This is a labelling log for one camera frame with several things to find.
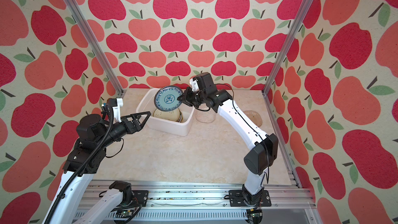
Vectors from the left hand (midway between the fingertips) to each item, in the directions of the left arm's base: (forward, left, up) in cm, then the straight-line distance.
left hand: (148, 116), depth 62 cm
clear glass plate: (+26, -26, -37) cm, 52 cm away
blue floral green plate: (+14, -4, -5) cm, 16 cm away
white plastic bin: (+23, +12, -24) cm, 36 cm away
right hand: (+14, -12, -3) cm, 19 cm away
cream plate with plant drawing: (+24, -5, -32) cm, 41 cm away
